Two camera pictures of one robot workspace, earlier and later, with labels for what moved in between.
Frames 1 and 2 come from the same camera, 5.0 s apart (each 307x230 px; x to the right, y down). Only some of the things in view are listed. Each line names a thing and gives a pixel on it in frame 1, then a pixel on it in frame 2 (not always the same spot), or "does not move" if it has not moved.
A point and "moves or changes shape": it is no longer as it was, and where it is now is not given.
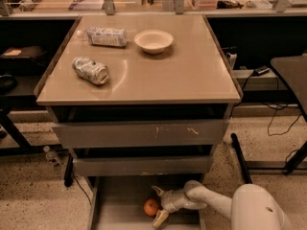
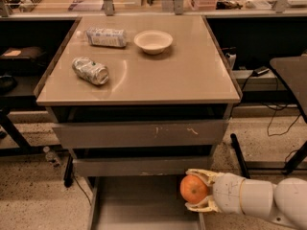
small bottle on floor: (51, 156) does not move
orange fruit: (151, 207) moves or changes shape
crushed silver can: (91, 71) does not move
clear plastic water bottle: (105, 35) does not move
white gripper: (170, 200) to (226, 192)
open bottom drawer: (116, 202) does not move
